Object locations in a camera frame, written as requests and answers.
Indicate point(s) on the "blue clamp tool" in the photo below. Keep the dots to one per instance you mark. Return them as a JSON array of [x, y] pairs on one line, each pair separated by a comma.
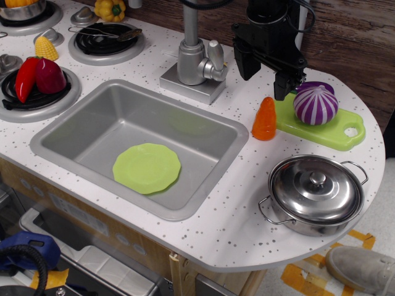
[[29, 250]]

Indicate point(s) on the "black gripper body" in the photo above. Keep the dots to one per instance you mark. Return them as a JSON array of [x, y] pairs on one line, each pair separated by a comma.
[[271, 45]]

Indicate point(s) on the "wooden toy kitchen cabinet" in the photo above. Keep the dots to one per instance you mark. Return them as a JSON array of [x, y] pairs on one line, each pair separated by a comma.
[[81, 227]]

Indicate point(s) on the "silver toy faucet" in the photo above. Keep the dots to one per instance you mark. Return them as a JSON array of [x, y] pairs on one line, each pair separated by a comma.
[[200, 72]]

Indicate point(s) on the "back right stove burner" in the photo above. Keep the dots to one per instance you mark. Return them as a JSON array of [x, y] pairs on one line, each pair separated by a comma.
[[103, 51]]

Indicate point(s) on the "yellow toy bell pepper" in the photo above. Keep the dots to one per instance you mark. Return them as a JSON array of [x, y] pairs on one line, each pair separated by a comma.
[[110, 10]]

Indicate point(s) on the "stove burner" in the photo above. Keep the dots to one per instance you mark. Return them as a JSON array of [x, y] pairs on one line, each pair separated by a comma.
[[51, 16], [38, 106], [103, 51]]

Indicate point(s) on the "front left stove burner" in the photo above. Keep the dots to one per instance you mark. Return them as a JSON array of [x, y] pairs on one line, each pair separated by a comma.
[[38, 106]]

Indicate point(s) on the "white pipe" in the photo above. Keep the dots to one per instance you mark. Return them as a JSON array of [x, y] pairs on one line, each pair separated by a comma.
[[302, 23]]

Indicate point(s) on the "metal spoon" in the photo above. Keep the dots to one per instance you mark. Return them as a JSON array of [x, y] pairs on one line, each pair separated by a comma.
[[126, 36]]

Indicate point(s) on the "stainless steel pot lid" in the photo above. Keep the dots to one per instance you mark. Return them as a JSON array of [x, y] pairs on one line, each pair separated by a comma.
[[316, 189]]

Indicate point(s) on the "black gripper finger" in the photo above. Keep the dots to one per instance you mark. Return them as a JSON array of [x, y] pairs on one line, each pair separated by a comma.
[[282, 85], [296, 80]]

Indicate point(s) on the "green cutting board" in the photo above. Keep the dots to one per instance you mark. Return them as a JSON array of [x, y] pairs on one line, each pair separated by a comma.
[[344, 132]]

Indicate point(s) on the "grey suede shoe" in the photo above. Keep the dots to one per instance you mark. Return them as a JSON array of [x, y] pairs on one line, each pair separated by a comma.
[[361, 269]]

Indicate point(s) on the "back left stove burner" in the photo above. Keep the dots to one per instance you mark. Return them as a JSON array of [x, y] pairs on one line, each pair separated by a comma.
[[51, 16]]

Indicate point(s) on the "orange toy carrot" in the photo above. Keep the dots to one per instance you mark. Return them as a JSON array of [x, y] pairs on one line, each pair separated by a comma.
[[265, 124]]

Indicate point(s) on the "yellow toy corn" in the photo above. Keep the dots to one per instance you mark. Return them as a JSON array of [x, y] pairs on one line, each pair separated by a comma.
[[44, 48]]

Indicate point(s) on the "dark red toy pepper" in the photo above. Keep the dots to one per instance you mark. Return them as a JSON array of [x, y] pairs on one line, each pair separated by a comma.
[[50, 78]]

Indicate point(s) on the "green plastic plate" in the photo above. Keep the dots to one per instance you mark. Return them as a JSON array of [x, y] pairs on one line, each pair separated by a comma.
[[147, 168]]

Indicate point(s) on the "purple striped toy onion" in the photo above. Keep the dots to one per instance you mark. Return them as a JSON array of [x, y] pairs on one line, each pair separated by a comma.
[[315, 103]]

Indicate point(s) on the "grey stove knob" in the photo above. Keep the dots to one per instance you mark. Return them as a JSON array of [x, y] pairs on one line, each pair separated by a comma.
[[9, 63], [52, 35], [84, 17]]

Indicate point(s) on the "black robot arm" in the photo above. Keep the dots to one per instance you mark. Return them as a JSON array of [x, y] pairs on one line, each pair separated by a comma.
[[272, 13]]

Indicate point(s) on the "silver pot on burner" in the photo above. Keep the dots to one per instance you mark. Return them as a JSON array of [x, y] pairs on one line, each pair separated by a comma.
[[22, 10]]

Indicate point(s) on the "red toy chili pepper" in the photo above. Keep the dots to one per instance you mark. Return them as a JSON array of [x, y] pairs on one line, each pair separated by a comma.
[[26, 78]]

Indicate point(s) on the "silver sink basin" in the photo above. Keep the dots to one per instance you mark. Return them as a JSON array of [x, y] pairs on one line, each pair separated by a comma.
[[99, 134]]

